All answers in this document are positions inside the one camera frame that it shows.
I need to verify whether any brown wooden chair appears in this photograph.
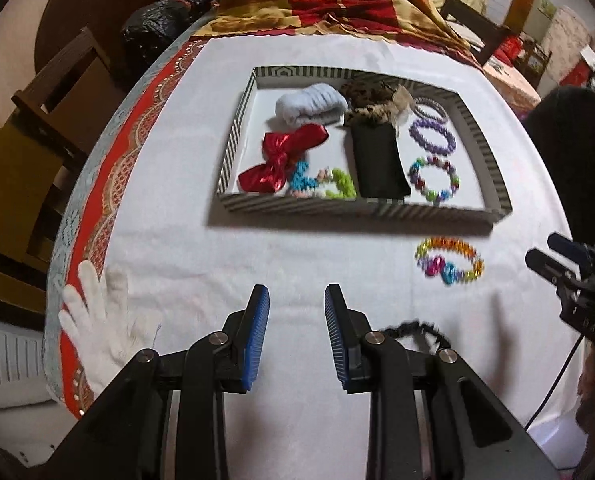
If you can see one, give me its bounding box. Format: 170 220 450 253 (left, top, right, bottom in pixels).
0 27 113 316

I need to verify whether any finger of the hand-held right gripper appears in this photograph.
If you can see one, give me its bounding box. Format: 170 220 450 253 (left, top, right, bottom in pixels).
547 232 592 267
524 248 575 288

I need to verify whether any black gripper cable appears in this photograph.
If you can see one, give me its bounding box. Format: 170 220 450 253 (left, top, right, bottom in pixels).
523 335 584 432

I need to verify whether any silver grey bracelet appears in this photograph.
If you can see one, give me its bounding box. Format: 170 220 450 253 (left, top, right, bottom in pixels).
411 100 449 124

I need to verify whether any striped cardboard box tray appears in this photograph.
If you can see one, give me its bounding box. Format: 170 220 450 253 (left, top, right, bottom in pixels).
215 65 513 226

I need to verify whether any white table cloth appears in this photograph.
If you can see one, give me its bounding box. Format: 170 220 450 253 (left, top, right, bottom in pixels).
85 25 595 480

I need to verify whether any orange rainbow beaded bracelet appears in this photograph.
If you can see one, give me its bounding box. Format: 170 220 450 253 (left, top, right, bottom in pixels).
415 236 485 286

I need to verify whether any black cloth pouch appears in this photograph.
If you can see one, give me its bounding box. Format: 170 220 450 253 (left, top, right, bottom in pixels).
350 122 412 199

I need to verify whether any pastel multicolour beaded bracelet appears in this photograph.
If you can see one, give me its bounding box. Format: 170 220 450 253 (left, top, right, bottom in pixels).
407 156 461 205

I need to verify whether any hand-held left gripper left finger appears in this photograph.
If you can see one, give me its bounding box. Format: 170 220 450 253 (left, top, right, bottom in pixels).
52 284 271 480

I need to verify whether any white covered furniture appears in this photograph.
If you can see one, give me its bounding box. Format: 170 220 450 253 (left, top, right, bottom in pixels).
540 5 595 91

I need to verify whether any black spiral hair tie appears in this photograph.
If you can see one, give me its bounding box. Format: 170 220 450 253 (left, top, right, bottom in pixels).
381 319 452 348

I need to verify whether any white radiator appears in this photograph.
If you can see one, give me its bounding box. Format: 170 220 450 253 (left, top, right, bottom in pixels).
0 324 49 388

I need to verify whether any teal pink green beaded bracelet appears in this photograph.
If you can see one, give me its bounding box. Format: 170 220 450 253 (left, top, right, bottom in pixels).
288 159 357 200

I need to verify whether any leopard print hair bow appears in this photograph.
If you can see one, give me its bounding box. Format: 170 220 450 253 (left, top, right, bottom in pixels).
343 85 412 129

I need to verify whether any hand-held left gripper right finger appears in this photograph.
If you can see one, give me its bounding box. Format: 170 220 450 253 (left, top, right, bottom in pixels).
324 283 561 480

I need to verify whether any white fluffy scrunchie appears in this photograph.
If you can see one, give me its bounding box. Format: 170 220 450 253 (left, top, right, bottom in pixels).
275 82 349 130

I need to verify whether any red satin hair bow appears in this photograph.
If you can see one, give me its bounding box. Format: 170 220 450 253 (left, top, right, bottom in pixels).
238 124 330 194

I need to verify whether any black plastic bag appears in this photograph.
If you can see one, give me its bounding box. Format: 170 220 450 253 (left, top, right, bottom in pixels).
122 0 221 58

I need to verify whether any white cotton glove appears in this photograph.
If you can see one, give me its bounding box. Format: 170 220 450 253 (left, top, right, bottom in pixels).
58 260 164 397

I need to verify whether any purple beaded bracelet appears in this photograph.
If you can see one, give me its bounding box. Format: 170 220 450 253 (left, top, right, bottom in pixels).
408 118 457 156

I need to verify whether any red patterned tablecloth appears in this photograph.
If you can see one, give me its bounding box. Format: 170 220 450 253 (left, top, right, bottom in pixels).
44 22 483 420

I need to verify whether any gold and red blanket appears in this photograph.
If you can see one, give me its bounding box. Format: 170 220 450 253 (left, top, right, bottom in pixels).
198 0 484 67

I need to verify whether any dark wooden chair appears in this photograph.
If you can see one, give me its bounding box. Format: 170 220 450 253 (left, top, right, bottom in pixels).
438 0 511 66

